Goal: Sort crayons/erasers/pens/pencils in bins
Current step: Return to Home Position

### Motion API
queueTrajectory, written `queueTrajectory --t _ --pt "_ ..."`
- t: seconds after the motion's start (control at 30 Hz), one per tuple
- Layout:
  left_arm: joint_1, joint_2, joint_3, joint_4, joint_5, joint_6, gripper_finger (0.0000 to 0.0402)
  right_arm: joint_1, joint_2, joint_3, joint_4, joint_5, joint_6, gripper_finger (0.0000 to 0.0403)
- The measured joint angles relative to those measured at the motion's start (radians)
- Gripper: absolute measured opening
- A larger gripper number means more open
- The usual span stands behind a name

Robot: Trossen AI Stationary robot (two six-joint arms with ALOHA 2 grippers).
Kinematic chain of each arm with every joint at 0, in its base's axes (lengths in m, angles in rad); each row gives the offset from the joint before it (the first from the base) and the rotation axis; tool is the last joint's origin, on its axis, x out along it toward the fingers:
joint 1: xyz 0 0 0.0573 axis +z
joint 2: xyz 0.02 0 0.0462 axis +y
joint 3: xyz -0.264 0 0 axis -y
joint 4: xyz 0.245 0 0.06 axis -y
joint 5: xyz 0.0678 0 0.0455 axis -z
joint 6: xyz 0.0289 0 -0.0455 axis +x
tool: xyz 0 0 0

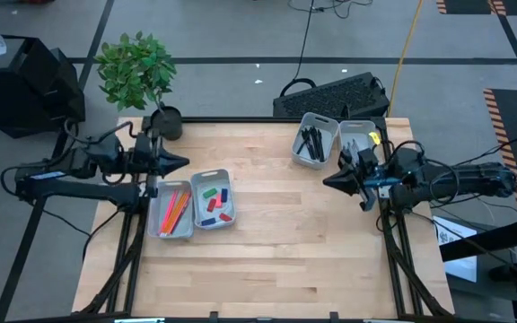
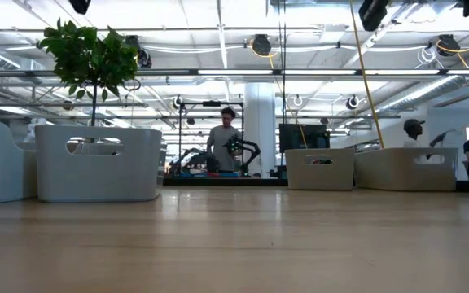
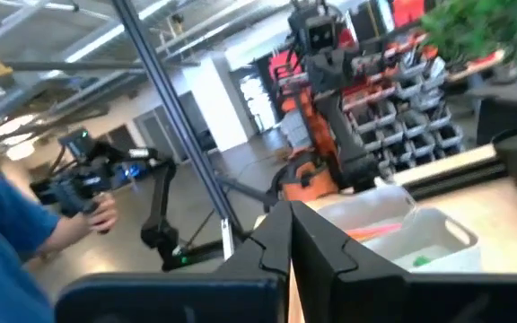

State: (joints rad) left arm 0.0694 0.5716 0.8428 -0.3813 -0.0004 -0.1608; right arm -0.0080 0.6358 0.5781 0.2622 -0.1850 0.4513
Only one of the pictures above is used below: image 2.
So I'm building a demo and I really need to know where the white column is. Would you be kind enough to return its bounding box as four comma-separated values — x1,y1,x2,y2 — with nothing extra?
243,82,277,176

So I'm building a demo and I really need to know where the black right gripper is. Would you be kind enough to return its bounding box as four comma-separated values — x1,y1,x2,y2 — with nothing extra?
358,0,391,33

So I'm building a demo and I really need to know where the black background station frame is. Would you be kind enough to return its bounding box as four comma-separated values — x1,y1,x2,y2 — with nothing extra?
178,100,245,180

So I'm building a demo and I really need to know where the black ceiling cable reel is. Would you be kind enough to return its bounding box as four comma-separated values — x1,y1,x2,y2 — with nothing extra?
436,33,462,57
249,33,273,58
125,34,153,69

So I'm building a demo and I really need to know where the black monitor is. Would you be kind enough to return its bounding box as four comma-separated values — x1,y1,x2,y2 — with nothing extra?
278,123,331,155

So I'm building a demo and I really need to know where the green leafy plant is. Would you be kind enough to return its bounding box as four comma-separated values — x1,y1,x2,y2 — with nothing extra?
37,18,140,142

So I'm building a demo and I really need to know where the yellow cable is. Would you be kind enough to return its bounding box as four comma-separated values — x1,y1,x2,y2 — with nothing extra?
348,0,386,150

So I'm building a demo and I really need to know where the thin black cable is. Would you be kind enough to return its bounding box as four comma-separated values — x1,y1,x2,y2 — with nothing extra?
277,0,288,125

